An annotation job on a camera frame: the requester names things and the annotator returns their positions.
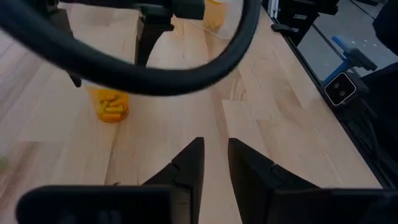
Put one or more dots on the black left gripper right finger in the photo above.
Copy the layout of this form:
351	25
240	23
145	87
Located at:
252	186

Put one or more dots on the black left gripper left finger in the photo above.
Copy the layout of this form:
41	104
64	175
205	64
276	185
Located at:
186	186

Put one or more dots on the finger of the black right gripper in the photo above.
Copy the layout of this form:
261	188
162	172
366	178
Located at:
147	40
75	81

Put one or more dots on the clear bag of orange bottles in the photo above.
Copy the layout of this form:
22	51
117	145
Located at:
234	25

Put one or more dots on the blue and black clamp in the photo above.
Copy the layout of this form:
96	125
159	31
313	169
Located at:
340	43

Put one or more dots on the black aluminium table frame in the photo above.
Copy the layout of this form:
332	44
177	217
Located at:
298	43

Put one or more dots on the small white-rimmed camera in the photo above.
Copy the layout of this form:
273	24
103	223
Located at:
340	88

